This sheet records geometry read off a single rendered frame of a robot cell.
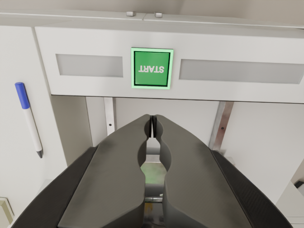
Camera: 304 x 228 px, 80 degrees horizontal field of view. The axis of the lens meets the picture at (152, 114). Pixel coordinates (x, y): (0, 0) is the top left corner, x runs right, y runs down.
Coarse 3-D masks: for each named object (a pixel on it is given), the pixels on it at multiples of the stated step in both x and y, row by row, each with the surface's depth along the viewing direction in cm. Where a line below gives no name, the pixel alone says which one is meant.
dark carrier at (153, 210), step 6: (150, 204) 51; (156, 204) 51; (144, 210) 52; (150, 210) 52; (156, 210) 52; (162, 210) 52; (144, 216) 54; (150, 216) 54; (156, 216) 54; (162, 216) 54; (144, 222) 55; (150, 222) 55; (156, 222) 55; (162, 222) 55
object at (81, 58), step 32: (64, 32) 23; (96, 32) 23; (128, 32) 23; (160, 32) 23; (192, 32) 25; (224, 32) 27; (256, 32) 29; (288, 32) 32; (64, 64) 26; (96, 64) 26; (128, 64) 25; (192, 64) 26; (224, 64) 26; (256, 64) 26; (288, 64) 26; (128, 96) 28; (160, 96) 28; (192, 96) 28; (224, 96) 28; (256, 96) 28; (288, 96) 28
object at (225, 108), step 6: (222, 102) 42; (228, 102) 41; (222, 108) 42; (228, 108) 42; (222, 114) 42; (228, 114) 42; (216, 120) 46; (222, 120) 43; (216, 126) 45; (222, 126) 44; (216, 132) 45; (222, 132) 45; (210, 138) 49; (216, 138) 46; (222, 138) 46; (210, 144) 49; (216, 144) 47
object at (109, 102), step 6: (108, 102) 40; (114, 102) 43; (108, 108) 41; (114, 108) 43; (108, 114) 42; (114, 114) 43; (108, 120) 43; (114, 120) 43; (108, 126) 44; (114, 126) 44; (108, 132) 45
